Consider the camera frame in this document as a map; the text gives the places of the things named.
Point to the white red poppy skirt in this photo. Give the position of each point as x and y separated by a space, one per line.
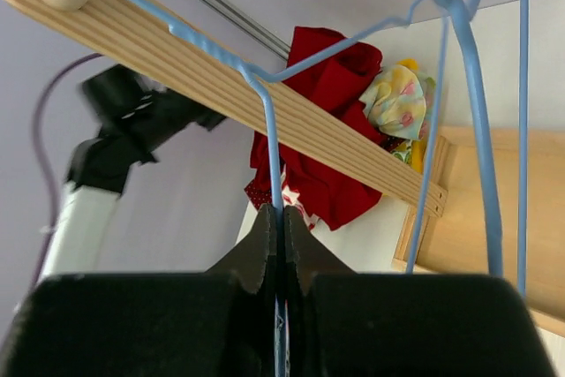
291 197

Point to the plain red skirt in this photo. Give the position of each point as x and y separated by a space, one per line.
334 85

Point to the lemon print skirt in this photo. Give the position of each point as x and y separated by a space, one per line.
403 151

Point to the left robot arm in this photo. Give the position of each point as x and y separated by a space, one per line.
135 120

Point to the wooden clothes rack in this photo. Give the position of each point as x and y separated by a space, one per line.
156 42

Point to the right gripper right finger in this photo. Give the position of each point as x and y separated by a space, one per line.
344 323

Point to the pastel floral skirt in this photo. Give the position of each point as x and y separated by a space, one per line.
399 102

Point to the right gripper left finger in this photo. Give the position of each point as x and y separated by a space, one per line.
217 323

